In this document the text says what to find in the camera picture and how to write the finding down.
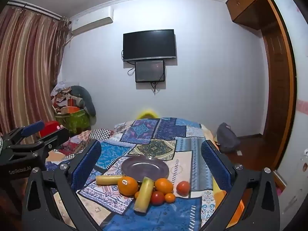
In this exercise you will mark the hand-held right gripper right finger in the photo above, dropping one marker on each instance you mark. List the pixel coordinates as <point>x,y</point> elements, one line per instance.
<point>214,167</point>

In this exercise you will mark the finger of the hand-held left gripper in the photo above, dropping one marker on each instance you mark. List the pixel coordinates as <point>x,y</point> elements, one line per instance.
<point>32,128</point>
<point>55,139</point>

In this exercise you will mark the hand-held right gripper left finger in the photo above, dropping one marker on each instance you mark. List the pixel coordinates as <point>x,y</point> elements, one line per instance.
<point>87,166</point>

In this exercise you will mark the sugarcane piece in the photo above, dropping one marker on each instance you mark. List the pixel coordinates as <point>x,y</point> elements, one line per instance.
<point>143,195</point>
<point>108,179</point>

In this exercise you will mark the red tomato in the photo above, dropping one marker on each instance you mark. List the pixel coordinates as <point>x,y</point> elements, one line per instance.
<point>183,188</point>
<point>157,198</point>

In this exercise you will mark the large orange with sticker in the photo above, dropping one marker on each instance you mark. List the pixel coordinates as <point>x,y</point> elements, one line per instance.
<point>127,186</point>

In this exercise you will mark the large plain orange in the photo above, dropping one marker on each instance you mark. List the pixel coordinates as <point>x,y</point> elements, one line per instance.
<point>164,185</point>

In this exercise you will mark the small tangerine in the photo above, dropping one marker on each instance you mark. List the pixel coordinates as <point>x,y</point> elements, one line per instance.
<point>170,197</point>
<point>137,195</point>

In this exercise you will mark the dark metal plate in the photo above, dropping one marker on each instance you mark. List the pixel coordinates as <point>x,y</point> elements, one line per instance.
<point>144,167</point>

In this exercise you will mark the red box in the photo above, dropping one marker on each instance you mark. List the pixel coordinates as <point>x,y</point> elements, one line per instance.
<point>48,128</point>

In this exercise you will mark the red floral cloth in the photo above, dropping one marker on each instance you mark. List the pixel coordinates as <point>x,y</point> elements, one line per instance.
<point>72,144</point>

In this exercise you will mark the orange yellow fleece blanket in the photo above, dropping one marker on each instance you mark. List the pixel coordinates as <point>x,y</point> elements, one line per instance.
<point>219,197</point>

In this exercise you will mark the grey bag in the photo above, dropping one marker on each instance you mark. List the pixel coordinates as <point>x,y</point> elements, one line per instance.
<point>227,138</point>

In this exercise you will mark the checkered cloth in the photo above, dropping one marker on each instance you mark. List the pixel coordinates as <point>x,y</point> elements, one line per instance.
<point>102,134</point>

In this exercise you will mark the pile of boxes and papers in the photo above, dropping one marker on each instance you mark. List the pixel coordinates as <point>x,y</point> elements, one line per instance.
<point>63,98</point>

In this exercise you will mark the grey bolster pillow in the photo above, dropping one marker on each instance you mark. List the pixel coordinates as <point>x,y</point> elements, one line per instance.
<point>86,101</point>

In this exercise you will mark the striped brown curtain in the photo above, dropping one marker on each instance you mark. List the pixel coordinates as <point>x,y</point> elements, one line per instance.
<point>26,72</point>

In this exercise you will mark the blue patchwork blanket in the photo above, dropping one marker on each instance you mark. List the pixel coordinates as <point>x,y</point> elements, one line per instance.
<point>156,137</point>

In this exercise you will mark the yellow plastic object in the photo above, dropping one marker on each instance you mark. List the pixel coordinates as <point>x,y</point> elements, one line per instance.
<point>147,114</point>

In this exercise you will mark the curtain rod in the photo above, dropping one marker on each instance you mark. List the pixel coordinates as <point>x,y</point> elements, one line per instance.
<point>36,9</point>

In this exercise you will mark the white air conditioner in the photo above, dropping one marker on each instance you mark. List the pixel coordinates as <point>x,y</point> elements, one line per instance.
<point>92,21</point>

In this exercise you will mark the small black wall monitor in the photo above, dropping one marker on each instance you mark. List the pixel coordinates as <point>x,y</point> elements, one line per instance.
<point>149,71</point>

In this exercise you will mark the black wall television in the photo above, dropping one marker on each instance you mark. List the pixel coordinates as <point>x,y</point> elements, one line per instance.
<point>148,45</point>

